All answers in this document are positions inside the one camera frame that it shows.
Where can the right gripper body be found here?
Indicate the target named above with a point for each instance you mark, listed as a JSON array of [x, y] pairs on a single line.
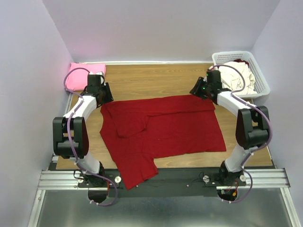
[[202, 88]]

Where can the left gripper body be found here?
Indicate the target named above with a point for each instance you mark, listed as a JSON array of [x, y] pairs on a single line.
[[106, 95]]

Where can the red t shirt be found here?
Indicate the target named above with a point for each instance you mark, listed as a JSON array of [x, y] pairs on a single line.
[[136, 132]]

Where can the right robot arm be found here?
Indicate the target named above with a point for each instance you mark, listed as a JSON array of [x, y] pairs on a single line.
[[253, 130]]

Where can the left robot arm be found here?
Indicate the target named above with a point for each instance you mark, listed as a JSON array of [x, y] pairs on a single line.
[[70, 136]]

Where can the folded pink t shirt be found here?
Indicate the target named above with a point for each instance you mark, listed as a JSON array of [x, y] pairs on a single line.
[[77, 80]]

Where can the cream white t shirt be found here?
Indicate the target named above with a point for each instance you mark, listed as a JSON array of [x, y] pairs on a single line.
[[232, 76]]

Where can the dark red shirt in basket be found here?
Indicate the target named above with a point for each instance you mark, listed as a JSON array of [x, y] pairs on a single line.
[[241, 61]]

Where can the white plastic basket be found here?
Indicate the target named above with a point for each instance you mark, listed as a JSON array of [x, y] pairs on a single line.
[[261, 86]]

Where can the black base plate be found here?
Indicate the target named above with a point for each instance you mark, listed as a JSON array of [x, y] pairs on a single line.
[[169, 182]]

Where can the aluminium frame rail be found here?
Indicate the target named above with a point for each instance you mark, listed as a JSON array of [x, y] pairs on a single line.
[[60, 202]]

